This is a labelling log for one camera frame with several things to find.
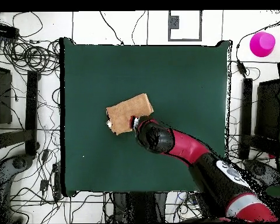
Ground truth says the tan terry towel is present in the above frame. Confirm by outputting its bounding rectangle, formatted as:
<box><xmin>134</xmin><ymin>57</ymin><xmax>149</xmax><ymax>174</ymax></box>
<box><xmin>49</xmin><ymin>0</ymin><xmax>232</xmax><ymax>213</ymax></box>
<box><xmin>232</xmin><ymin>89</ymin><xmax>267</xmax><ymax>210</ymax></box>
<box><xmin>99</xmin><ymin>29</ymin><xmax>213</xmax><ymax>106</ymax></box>
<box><xmin>105</xmin><ymin>92</ymin><xmax>155</xmax><ymax>136</ymax></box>

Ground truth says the dark green table cloth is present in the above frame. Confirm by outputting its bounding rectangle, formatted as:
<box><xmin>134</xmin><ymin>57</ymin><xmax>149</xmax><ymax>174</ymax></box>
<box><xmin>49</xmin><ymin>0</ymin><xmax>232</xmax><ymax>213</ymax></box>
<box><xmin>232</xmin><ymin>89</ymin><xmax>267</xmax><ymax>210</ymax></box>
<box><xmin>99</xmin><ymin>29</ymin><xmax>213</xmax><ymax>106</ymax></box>
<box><xmin>59</xmin><ymin>37</ymin><xmax>233</xmax><ymax>198</ymax></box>

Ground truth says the dark caster base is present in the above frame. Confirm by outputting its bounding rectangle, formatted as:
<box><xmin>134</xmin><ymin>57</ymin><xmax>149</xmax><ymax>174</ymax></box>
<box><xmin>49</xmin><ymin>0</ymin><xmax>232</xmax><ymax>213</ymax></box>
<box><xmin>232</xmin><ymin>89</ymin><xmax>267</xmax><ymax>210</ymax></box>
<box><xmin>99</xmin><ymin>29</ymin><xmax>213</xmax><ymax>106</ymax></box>
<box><xmin>243</xmin><ymin>158</ymin><xmax>280</xmax><ymax>187</ymax></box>
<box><xmin>0</xmin><ymin>153</ymin><xmax>34</xmax><ymax>187</ymax></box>

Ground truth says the black power adapter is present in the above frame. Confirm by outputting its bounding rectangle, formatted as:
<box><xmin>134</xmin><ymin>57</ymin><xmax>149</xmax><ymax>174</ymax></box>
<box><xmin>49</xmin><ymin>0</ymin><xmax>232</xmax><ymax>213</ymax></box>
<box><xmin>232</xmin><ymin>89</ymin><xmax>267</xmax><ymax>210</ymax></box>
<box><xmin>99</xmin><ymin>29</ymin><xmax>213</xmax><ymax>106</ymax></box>
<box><xmin>236</xmin><ymin>59</ymin><xmax>248</xmax><ymax>79</ymax></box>

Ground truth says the magenta plastic cup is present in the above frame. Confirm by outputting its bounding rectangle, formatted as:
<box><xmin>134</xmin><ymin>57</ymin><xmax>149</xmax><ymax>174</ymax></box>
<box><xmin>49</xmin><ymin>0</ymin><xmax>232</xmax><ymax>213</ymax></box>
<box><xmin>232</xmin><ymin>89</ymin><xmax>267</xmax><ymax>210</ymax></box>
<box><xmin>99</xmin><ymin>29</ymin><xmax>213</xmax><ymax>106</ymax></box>
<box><xmin>248</xmin><ymin>31</ymin><xmax>277</xmax><ymax>58</ymax></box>

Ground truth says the black power strip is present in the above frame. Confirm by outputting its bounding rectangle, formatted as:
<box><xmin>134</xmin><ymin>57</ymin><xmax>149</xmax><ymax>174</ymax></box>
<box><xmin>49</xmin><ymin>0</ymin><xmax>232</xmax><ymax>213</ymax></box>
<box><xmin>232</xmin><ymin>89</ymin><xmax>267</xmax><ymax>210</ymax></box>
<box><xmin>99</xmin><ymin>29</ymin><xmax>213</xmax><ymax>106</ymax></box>
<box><xmin>0</xmin><ymin>22</ymin><xmax>20</xmax><ymax>40</ymax></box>

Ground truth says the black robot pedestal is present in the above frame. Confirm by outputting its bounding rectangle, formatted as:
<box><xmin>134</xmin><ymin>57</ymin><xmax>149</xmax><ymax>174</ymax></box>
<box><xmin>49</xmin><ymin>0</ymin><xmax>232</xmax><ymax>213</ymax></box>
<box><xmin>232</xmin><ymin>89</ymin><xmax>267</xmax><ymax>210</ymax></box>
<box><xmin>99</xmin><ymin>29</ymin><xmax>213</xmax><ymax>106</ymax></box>
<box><xmin>111</xmin><ymin>192</ymin><xmax>169</xmax><ymax>223</ymax></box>

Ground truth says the black metal stand frame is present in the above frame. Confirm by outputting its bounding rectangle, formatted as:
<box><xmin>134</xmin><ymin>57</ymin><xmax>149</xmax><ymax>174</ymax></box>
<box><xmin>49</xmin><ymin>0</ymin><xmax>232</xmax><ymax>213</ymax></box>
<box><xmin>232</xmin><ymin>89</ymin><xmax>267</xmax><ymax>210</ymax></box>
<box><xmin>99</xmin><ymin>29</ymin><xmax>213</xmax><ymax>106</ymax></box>
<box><xmin>237</xmin><ymin>78</ymin><xmax>280</xmax><ymax>162</ymax></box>
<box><xmin>0</xmin><ymin>65</ymin><xmax>41</xmax><ymax>157</ymax></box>

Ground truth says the grey square floor frame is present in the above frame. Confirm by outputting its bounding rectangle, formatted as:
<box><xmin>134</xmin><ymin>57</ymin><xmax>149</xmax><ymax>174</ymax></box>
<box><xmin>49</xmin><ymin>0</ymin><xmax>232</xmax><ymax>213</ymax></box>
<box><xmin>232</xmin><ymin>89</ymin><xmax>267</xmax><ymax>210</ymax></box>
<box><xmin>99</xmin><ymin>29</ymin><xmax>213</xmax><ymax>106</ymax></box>
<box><xmin>167</xmin><ymin>10</ymin><xmax>203</xmax><ymax>42</ymax></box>

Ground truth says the black cable coil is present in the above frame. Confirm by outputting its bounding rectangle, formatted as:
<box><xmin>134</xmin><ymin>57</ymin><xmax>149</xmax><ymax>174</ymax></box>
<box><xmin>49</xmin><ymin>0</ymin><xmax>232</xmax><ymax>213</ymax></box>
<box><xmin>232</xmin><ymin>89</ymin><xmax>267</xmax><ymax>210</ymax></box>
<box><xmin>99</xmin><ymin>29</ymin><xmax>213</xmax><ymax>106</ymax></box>
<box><xmin>0</xmin><ymin>37</ymin><xmax>61</xmax><ymax>75</ymax></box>

